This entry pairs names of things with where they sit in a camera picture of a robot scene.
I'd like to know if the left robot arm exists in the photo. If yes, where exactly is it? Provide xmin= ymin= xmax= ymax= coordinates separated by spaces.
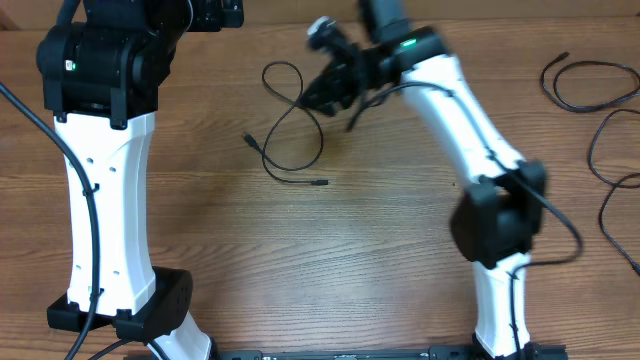
xmin=36 ymin=0 xmax=244 ymax=359

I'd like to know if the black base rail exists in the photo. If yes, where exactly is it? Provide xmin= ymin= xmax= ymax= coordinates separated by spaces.
xmin=220 ymin=344 xmax=569 ymax=360

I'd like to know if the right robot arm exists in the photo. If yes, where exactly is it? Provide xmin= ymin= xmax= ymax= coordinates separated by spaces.
xmin=301 ymin=1 xmax=546 ymax=359

